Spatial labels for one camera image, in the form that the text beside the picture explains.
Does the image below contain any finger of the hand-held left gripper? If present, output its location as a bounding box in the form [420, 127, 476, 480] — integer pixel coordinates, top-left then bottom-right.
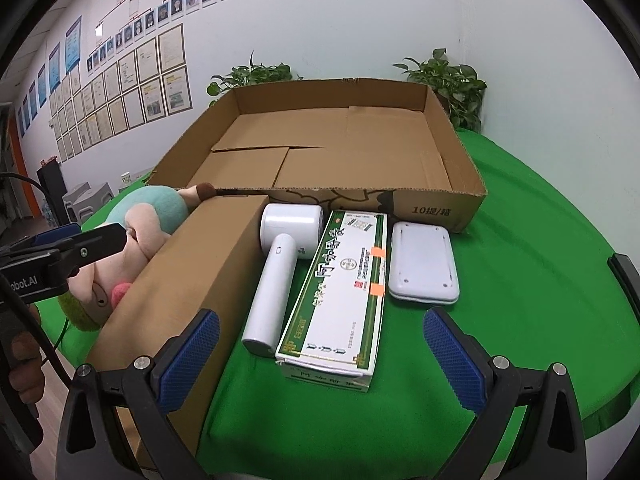
[0, 224, 83, 261]
[59, 223, 129, 277]

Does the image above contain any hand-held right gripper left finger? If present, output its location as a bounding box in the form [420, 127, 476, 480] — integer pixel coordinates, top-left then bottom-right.
[55, 308, 221, 480]

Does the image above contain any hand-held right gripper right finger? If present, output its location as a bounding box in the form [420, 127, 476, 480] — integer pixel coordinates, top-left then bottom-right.
[422, 306, 588, 480]

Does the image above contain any pink and teal plush toy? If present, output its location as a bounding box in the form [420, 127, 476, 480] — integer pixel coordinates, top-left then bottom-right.
[57, 182, 218, 332]

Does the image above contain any long brown cardboard box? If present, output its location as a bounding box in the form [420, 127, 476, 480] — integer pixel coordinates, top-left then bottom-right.
[85, 194, 273, 471]

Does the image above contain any white electronic scale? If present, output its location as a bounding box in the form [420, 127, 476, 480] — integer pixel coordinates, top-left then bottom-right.
[387, 221, 460, 306]

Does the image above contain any white hair dryer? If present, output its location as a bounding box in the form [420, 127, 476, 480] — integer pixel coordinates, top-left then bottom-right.
[241, 203, 325, 359]

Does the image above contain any green and white medicine box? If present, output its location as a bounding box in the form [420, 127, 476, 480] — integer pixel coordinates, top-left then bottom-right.
[275, 210, 389, 394]

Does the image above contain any cardboard tray box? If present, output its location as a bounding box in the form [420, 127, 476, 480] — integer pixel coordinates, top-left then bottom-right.
[147, 77, 488, 233]

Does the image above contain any person's left hand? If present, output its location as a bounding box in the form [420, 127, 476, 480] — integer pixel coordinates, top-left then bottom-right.
[9, 332, 47, 407]

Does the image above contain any grey plastic stool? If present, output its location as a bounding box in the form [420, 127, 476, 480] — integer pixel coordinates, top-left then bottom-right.
[86, 182, 117, 213]
[62, 187, 91, 226]

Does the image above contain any black cabinet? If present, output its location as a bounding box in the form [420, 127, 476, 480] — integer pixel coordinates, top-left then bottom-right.
[36, 162, 67, 221]

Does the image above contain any green tablecloth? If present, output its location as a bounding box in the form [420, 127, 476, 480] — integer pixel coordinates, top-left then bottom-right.
[30, 127, 636, 480]

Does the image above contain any group of framed certificates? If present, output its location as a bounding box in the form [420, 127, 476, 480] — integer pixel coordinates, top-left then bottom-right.
[50, 22, 193, 163]

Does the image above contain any bushy potted green plant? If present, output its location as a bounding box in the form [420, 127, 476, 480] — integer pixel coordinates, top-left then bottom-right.
[206, 51, 303, 108]

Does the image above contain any small potted green plant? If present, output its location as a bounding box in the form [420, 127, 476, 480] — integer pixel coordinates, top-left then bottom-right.
[392, 49, 488, 133]

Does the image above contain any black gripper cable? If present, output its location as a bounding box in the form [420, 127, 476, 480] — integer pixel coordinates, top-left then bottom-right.
[0, 172, 81, 387]

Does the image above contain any row of blue wall posters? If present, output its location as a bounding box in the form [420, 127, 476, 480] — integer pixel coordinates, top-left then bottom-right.
[17, 16, 83, 138]

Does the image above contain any row of wall portrait photos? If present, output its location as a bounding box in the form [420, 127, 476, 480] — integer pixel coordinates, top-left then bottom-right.
[85, 0, 303, 73]

